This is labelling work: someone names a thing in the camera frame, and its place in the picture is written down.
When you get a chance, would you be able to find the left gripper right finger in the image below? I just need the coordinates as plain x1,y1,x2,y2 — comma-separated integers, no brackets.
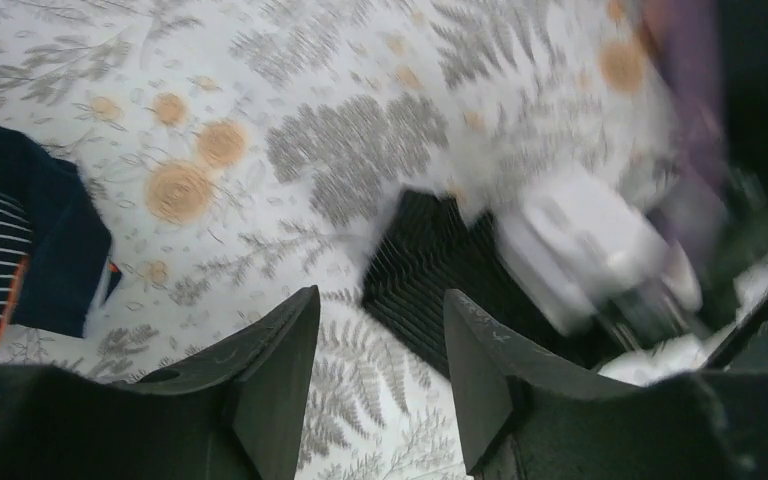
444,290,768,479

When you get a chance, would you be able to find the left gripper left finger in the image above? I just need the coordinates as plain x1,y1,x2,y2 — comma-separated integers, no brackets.
0,286,320,479

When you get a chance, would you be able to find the black striped underwear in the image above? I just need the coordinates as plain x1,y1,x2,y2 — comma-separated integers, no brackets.
361,190,621,376

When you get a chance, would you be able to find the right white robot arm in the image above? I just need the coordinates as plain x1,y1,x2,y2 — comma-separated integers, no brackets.
601,1,768,385

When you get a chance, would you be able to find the blue striped underwear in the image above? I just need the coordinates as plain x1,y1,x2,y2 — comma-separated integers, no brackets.
0,127,121,338

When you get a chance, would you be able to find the floral patterned table mat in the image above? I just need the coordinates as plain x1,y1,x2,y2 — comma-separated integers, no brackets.
0,1,668,479

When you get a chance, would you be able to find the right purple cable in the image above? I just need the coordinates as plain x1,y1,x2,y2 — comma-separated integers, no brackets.
642,0,733,266

